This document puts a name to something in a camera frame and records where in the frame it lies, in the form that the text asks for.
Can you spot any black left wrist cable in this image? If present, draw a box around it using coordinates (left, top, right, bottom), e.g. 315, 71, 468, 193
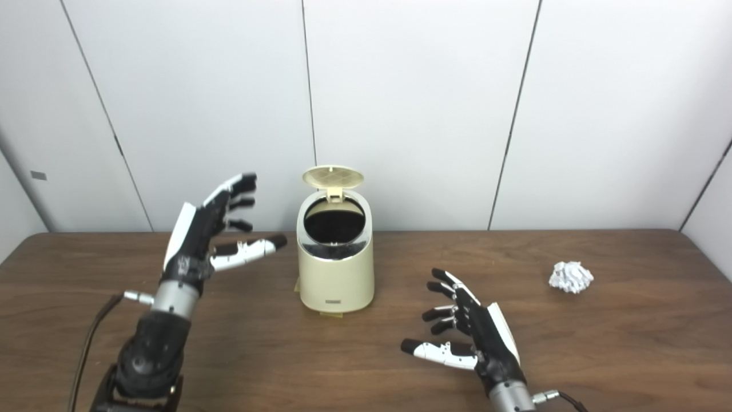
67, 290, 156, 412

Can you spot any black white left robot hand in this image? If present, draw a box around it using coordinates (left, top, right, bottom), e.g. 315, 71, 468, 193
162, 173, 288, 296

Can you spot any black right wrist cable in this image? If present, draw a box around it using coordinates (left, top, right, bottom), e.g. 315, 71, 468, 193
532, 390, 589, 412

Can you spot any cream-colored bin body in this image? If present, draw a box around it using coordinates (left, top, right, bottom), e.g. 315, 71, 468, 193
296, 188, 375, 314

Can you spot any yellow tape under bin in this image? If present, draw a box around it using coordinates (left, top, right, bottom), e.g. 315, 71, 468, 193
293, 276, 344, 319

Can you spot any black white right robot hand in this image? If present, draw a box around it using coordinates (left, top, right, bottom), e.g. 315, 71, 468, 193
400, 268, 527, 396

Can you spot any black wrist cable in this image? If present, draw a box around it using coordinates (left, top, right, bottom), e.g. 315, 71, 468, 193
532, 390, 589, 412
67, 290, 156, 412

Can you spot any cream round bin lid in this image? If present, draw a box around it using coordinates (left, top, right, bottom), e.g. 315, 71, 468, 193
302, 165, 365, 204

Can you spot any white paper ball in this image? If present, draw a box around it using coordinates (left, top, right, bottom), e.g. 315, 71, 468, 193
548, 261, 594, 294

